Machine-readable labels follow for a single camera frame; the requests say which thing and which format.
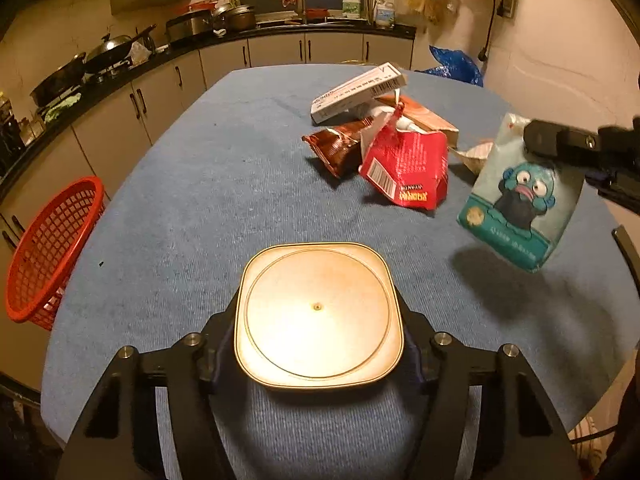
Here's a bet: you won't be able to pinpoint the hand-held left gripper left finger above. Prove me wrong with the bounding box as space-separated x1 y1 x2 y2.
55 292 246 480

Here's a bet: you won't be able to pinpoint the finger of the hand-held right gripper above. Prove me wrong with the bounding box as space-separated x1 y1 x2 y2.
522 120 601 162

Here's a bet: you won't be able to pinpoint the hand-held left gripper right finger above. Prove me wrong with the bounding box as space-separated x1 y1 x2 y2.
390 286 583 480

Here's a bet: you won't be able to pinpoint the teal cartoon snack bag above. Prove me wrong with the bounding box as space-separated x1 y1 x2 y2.
456 112 585 274

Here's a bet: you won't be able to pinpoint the cream square plastic container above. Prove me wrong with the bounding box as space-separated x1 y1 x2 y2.
233 242 405 391

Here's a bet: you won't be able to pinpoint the orange snack packet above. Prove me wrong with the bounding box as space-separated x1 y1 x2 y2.
395 94 460 148

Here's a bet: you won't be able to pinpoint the white lotion bottle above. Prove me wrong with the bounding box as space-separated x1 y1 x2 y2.
372 97 427 134

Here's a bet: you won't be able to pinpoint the red plastic basket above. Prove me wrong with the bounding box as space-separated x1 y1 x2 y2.
5 176 107 331

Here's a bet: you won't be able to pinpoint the blue plastic bag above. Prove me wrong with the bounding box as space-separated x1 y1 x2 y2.
415 45 485 88

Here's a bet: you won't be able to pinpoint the red snack bag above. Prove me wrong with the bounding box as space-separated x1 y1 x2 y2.
358 110 449 208

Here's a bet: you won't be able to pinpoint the striped cloth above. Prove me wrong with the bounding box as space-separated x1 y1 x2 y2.
570 417 613 463

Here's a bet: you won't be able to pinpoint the white cardboard box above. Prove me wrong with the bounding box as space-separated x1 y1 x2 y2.
310 62 407 126

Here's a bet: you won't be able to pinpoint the brown snack bag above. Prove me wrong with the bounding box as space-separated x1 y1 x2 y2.
301 116 376 181

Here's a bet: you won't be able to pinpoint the black kitchen countertop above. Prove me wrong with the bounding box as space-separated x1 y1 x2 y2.
0 22 416 196

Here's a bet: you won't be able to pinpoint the green cloth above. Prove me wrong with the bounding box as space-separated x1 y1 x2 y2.
42 92 83 123

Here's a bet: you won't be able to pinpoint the row of condiment bottles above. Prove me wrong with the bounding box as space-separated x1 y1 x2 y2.
0 92 46 161

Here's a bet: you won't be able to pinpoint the black frying pan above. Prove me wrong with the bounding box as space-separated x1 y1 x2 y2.
30 52 88 106

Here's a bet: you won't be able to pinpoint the wok with metal lid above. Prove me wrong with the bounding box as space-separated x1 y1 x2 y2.
85 24 158 73

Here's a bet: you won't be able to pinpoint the steel electric cooker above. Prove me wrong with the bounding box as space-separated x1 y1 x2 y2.
165 8 215 47

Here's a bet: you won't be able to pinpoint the stacked metal pots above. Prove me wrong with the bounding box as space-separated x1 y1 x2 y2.
212 2 257 32

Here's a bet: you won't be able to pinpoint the black power cord with plug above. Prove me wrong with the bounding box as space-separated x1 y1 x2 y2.
477 0 501 63

